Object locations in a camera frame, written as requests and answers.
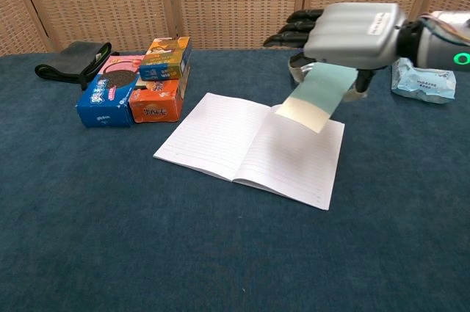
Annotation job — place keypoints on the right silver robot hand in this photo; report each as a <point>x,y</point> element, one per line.
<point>352,33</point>

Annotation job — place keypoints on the light blue bookmark with tassel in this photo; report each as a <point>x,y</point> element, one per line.
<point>319,88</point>

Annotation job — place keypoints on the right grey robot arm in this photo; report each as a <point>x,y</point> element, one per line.
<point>440,40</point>

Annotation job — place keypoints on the light blue wet wipes pack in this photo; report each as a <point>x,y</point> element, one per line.
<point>426,86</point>

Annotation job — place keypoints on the woven wooden folding screen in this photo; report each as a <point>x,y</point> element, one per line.
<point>235,3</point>

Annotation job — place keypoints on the open lined notebook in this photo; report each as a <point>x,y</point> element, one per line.
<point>227,136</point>

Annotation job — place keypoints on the yellow and blue snack box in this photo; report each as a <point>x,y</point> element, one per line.
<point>165,58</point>

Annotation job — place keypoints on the orange snack box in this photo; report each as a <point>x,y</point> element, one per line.
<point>156,108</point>

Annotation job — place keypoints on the blue Oreo cookie box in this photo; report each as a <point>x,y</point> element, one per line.
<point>103,104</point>

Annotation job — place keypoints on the dark cloth with green trim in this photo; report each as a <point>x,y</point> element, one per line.
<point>69,60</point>

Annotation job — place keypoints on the teal felt table cover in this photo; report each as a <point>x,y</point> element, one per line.
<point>110,235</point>

